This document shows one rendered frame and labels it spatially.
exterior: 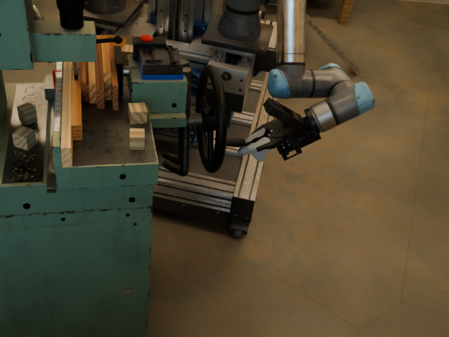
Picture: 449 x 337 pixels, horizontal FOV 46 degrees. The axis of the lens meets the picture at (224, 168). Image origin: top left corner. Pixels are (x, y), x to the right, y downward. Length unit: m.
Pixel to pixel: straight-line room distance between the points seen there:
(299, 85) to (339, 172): 1.35
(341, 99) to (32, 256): 0.86
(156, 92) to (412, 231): 1.56
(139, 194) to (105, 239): 0.17
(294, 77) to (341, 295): 1.04
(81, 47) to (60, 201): 0.35
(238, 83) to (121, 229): 0.69
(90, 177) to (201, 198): 1.03
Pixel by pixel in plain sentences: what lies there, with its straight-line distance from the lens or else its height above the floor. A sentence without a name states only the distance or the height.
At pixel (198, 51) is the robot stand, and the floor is 0.73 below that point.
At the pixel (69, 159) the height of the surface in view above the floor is 0.92.
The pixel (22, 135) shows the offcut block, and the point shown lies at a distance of 1.32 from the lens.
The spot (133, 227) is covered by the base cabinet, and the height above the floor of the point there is 0.65.
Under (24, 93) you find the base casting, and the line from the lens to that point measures 1.54.
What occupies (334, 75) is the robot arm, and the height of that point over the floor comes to 0.96.
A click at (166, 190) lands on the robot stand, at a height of 0.18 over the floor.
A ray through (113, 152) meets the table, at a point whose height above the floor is 0.90.
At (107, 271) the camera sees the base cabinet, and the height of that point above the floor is 0.49.
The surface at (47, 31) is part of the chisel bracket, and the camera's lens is 1.24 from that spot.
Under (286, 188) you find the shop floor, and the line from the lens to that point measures 2.51.
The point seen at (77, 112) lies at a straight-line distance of 1.20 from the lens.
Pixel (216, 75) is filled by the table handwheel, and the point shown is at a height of 0.95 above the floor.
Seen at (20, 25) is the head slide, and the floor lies 1.10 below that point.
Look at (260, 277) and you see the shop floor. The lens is 2.10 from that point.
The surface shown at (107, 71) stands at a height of 0.97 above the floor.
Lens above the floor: 1.60
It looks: 39 degrees down
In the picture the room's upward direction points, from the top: 9 degrees clockwise
